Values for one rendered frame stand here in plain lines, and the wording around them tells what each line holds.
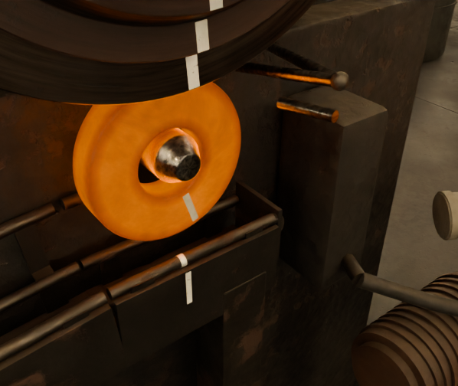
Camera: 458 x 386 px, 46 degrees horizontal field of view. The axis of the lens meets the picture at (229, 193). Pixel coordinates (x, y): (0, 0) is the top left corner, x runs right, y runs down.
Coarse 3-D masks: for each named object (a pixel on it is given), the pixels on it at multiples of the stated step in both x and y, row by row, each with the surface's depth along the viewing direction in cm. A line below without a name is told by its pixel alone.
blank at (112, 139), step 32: (192, 96) 44; (224, 96) 46; (96, 128) 41; (128, 128) 41; (160, 128) 43; (192, 128) 45; (224, 128) 48; (96, 160) 41; (128, 160) 43; (224, 160) 49; (96, 192) 42; (128, 192) 44; (160, 192) 48; (192, 192) 49; (128, 224) 46; (160, 224) 48
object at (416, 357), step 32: (448, 288) 74; (384, 320) 70; (416, 320) 68; (448, 320) 68; (352, 352) 73; (384, 352) 66; (416, 352) 65; (448, 352) 66; (384, 384) 68; (416, 384) 64; (448, 384) 65
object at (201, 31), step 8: (216, 0) 35; (216, 8) 35; (200, 24) 37; (200, 32) 38; (200, 40) 38; (200, 48) 38; (208, 48) 39; (192, 56) 40; (192, 64) 41; (192, 72) 41; (192, 80) 41; (192, 88) 42
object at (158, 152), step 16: (176, 128) 45; (160, 144) 43; (176, 144) 43; (192, 144) 44; (144, 160) 45; (160, 160) 43; (176, 160) 43; (192, 160) 43; (160, 176) 44; (176, 176) 43; (192, 176) 44
